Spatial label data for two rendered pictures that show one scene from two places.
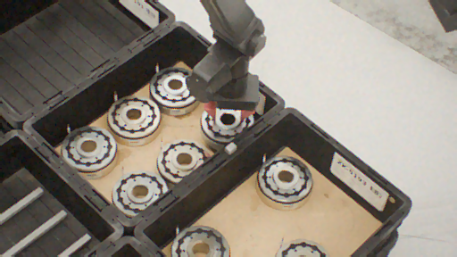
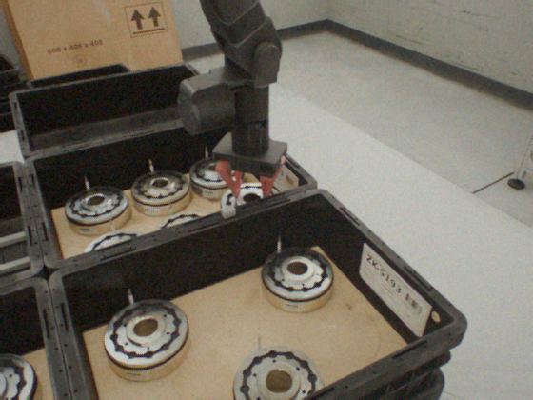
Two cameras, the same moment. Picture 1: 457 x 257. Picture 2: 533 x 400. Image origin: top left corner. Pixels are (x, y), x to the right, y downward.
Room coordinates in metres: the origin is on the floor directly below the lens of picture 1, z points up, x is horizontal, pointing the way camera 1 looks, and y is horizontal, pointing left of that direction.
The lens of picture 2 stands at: (0.43, -0.25, 1.34)
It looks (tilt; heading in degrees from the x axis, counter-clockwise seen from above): 37 degrees down; 22
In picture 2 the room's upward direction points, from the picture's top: straight up
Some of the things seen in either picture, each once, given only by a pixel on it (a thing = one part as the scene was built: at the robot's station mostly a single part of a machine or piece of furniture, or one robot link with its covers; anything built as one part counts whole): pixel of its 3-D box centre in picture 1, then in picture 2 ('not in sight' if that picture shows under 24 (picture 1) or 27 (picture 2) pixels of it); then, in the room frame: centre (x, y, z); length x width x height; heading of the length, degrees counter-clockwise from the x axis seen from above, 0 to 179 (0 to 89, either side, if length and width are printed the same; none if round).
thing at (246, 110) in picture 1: (235, 104); (258, 177); (1.00, -0.01, 0.93); 0.07 x 0.07 x 0.09; 3
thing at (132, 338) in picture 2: (200, 249); (146, 328); (0.73, 0.03, 0.86); 0.05 x 0.05 x 0.01
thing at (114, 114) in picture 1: (134, 116); (160, 186); (1.00, 0.18, 0.86); 0.10 x 0.10 x 0.01
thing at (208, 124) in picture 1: (228, 120); (251, 201); (1.00, 0.00, 0.88); 0.10 x 0.10 x 0.01
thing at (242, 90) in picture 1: (231, 79); (250, 136); (1.00, 0.00, 1.00); 0.10 x 0.07 x 0.07; 93
